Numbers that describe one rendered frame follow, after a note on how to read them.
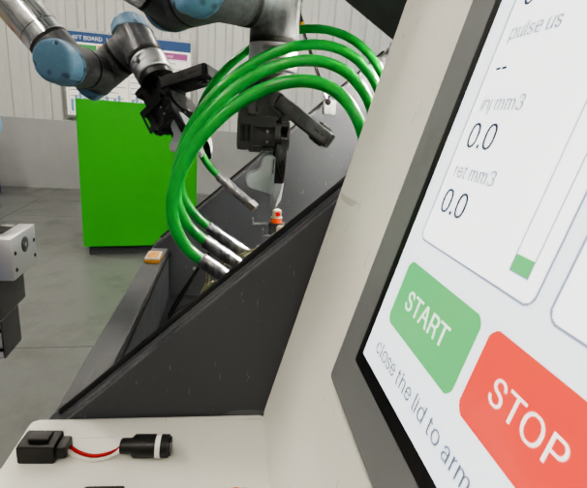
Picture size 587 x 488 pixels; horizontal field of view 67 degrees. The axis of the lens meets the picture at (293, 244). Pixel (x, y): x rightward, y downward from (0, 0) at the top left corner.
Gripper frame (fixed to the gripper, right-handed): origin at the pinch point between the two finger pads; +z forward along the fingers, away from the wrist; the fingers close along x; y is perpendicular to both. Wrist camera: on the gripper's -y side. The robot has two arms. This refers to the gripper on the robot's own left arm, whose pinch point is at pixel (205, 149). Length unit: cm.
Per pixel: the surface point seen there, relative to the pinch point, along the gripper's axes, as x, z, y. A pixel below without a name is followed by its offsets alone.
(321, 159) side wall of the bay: -29.4, 3.7, -10.8
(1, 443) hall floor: -36, 12, 154
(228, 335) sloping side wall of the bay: 32, 38, -9
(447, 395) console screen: 50, 47, -29
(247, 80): 22.2, 11.2, -20.4
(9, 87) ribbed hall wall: -312, -491, 381
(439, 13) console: 38, 29, -38
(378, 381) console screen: 45, 46, -25
